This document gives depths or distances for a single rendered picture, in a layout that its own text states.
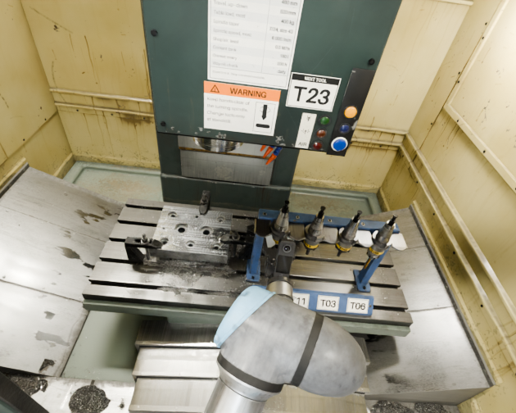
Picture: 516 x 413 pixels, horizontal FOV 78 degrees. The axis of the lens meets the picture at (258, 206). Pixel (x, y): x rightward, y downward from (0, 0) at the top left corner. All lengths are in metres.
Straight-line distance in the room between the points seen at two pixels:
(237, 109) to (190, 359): 0.92
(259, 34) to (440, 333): 1.27
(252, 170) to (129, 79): 0.82
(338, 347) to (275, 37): 0.53
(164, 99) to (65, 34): 1.29
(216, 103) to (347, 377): 0.55
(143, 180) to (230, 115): 1.52
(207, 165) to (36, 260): 0.85
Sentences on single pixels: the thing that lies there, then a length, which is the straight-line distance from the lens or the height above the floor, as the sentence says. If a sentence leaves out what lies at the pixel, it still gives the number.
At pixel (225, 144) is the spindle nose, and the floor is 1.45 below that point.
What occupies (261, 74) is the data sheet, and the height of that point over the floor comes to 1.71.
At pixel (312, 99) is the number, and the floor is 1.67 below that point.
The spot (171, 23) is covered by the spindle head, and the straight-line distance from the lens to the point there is 0.67.
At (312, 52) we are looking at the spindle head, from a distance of 0.67.
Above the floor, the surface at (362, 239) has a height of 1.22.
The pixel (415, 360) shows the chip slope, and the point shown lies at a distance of 1.47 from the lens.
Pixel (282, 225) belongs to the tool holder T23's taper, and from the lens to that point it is 0.97.
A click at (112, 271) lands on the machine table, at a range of 1.33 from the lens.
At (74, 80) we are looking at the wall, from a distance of 2.07.
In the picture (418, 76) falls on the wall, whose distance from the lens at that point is 1.94.
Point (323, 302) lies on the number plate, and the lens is 1.23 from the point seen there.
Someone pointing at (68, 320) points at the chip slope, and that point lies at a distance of 1.56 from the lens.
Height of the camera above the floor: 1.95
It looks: 43 degrees down
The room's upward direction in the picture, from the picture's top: 9 degrees clockwise
